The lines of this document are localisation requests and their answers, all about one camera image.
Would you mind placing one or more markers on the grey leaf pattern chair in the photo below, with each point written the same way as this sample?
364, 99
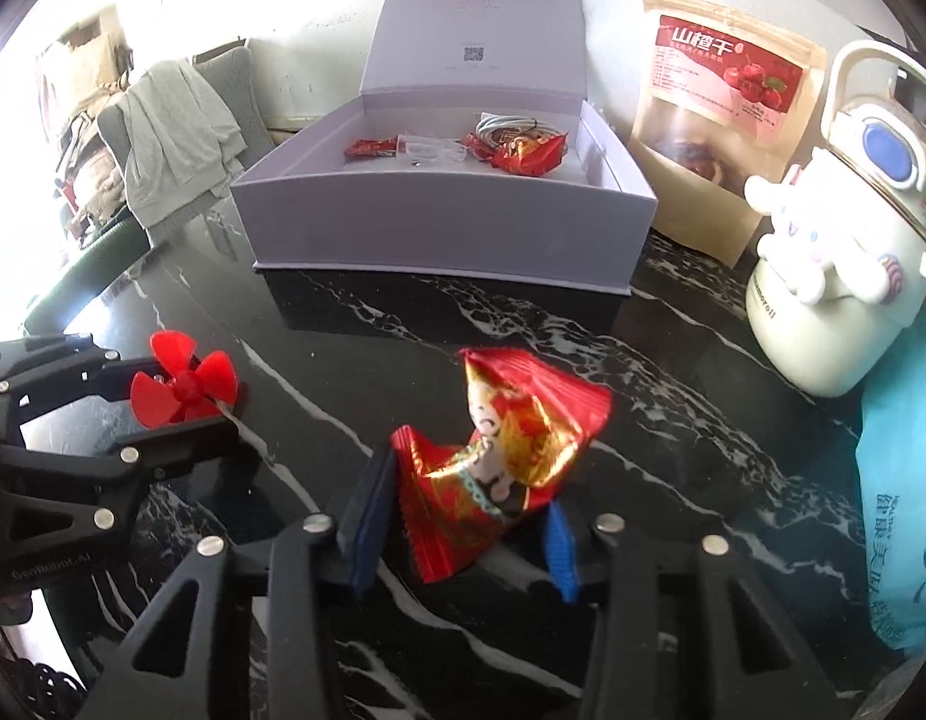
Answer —
122, 242

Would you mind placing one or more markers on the large red gold snack bag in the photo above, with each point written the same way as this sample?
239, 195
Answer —
530, 423

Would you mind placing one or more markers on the grey cloth on chair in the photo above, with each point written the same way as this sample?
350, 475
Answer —
184, 142

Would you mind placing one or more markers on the small red candy packet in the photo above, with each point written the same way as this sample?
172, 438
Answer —
371, 149

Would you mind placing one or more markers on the white foam board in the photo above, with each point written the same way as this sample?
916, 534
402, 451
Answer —
619, 41

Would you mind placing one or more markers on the red plastic fan propeller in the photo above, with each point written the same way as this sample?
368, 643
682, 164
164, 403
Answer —
187, 389

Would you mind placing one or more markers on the light blue plastic bag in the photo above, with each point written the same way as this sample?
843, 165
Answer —
891, 460

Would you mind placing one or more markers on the hawthorn snack pouch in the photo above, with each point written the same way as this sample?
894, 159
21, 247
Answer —
728, 97

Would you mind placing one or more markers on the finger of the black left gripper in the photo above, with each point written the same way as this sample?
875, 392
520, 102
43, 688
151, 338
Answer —
41, 374
38, 479

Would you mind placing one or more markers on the open white gift box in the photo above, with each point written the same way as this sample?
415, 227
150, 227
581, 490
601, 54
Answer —
446, 68

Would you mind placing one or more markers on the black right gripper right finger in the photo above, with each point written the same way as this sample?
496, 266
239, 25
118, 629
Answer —
684, 629

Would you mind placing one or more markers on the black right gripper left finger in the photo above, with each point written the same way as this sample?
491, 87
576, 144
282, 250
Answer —
188, 656

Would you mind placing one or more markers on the red gold candy packet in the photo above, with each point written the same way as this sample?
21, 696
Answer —
522, 155

